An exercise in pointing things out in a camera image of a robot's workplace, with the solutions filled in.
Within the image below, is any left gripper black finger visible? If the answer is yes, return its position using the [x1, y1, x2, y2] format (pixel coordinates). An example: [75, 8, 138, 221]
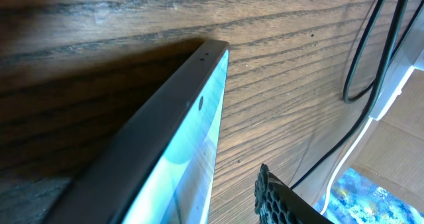
[254, 164, 332, 224]

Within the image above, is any blue Galaxy smartphone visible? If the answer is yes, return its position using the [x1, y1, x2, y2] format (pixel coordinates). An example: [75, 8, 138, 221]
[45, 40, 230, 223]

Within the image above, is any white power strip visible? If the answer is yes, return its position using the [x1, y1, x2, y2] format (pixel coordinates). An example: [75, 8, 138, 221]
[369, 9, 423, 121]

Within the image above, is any white power strip cord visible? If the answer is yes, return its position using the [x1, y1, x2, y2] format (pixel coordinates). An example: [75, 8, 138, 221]
[319, 117, 375, 215]

